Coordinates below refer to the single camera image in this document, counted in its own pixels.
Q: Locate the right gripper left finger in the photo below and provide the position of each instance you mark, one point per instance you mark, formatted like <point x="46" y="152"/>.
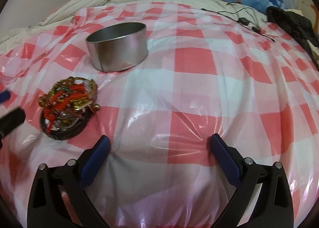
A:
<point x="46" y="207"/>

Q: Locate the black jacket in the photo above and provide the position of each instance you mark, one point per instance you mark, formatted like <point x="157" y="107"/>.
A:
<point x="298" y="27"/>

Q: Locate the pink checkered plastic tablecloth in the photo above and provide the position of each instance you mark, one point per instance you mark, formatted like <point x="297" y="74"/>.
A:
<point x="204" y="74"/>

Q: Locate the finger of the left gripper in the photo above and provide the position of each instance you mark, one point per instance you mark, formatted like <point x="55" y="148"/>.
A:
<point x="4" y="96"/>
<point x="11" y="121"/>

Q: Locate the gold ingot charm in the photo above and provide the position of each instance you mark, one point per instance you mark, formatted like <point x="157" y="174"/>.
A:
<point x="77" y="105"/>

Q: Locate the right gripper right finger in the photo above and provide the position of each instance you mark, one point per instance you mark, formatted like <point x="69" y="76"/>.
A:
<point x="273" y="207"/>

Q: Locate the silver bangle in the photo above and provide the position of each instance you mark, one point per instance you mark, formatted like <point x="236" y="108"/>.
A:
<point x="64" y="123"/>

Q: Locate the round silver metal tin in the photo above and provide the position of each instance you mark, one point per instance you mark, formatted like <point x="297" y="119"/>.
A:
<point x="118" y="47"/>

